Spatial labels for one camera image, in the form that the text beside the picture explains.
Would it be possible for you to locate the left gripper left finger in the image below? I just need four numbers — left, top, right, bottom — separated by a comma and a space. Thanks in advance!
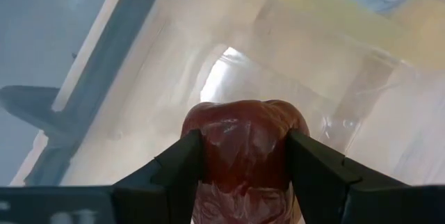
113, 129, 206, 224

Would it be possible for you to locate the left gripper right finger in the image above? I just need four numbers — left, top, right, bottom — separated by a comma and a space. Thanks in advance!
287, 130, 410, 224

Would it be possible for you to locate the dark red-brown toy fruit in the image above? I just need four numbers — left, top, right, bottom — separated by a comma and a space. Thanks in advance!
180, 99, 311, 224

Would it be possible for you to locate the clear plastic bin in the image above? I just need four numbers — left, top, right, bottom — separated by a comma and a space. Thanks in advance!
69, 0, 445, 186

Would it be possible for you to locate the black metal table frame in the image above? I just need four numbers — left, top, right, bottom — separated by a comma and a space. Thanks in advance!
0, 0, 171, 187

